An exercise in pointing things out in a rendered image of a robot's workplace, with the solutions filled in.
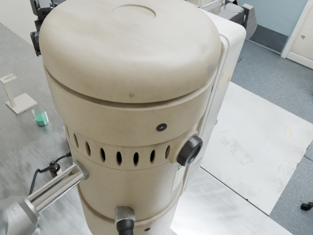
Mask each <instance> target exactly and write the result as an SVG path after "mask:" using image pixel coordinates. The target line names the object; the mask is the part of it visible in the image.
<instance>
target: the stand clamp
mask: <svg viewBox="0 0 313 235"><path fill-rule="evenodd" d="M88 178H89V172H88V171H87V170H86V168H85V167H84V166H83V164H81V163H80V162H79V161H78V160H75V161H74V162H73V165H71V166H70V167H69V168H67V169H66V170H64V171H63V172H62V173H60V174H59V175H57V176H56V177H54V178H53V179H51V180H50V181H49V182H48V183H46V184H45V185H43V186H42V187H40V188H39V189H37V190H36V191H35V192H33V193H32V194H30V195H29V196H28V197H26V196H25V195H21V196H19V195H11V196H9V197H8V198H6V199H5V200H3V201H2V202H1V203H0V235H41V234H42V229H41V227H40V225H39V224H38V220H39V219H40V218H41V216H40V214H39V213H41V212H42V211H43V210H45V209H46V208H47V207H49V206H50V205H51V204H52V203H54V202H55V201H56V200H58V199H59V198H60V197H62V196H63V195H64V194H65V193H67V192H68V191H69V190H70V189H72V188H73V187H74V186H76V185H77V184H78V183H80V182H81V181H82V180H86V179H88Z"/></svg>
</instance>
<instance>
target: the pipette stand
mask: <svg viewBox="0 0 313 235"><path fill-rule="evenodd" d="M13 76H14V75H13V74H9V75H7V76H5V77H2V78H0V81H1V83H2V86H3V88H4V90H5V92H6V95H7V97H8V99H9V101H8V102H5V104H6V105H7V106H8V107H9V108H10V109H12V110H13V111H14V112H15V113H16V114H17V115H18V114H20V113H22V112H24V111H26V110H28V109H30V108H31V107H33V106H35V105H37V102H36V101H34V100H33V99H32V98H31V97H30V96H29V95H27V94H26V93H24V94H22V95H20V96H18V97H16V98H14V99H13V97H12V95H11V92H10V90H9V87H8V85H7V83H8V82H10V81H12V80H14V79H17V77H16V76H14V77H13ZM8 78H9V79H8ZM5 79H7V80H5Z"/></svg>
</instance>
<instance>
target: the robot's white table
mask: <svg viewBox="0 0 313 235"><path fill-rule="evenodd" d="M217 120H218V122H217V124H216V125H215V126H214V128H213V131H212V134H211V137H210V140H209V143H208V145H207V148H206V151H205V153H204V157H203V160H202V162H201V165H200V167H201V168H202V169H204V170H205V171H206V172H208V173H209V174H210V175H212V176H213V177H215V178H216V179H218V180H219V181H220V182H222V183H223V184H224V185H226V186H227V187H229V188H230V189H231V190H232V191H234V192H235V193H237V194H238V195H240V196H241V197H242V198H244V199H245V200H246V201H248V202H249V203H251V204H252V205H253V206H255V207H256V208H257V209H259V210H260V211H262V212H263V213H264V214H266V215H267V216H269V215H270V213H271V211H272V210H273V208H274V206H275V204H276V203H277V201H278V199H279V198H280V196H281V194H282V192H283V191H284V189H285V187H286V186H287V183H288V182H289V180H290V178H291V177H292V175H293V173H294V171H295V170H296V168H297V166H298V164H299V163H300V161H301V159H302V158H303V156H304V154H305V152H306V151H307V149H308V147H309V145H310V143H311V142H312V140H313V124H312V123H309V122H307V121H306V120H304V119H302V118H300V117H298V116H296V115H294V114H292V113H290V112H288V111H286V110H284V109H282V108H281V107H279V106H277V105H275V104H273V103H271V102H269V101H267V100H265V99H263V98H261V97H259V96H257V95H256V94H254V93H252V92H250V91H248V90H246V89H244V88H242V87H240V86H238V85H236V84H234V83H232V82H230V83H229V86H228V88H227V91H226V94H225V97H224V100H223V103H222V105H221V108H220V111H219V114H218V117H217Z"/></svg>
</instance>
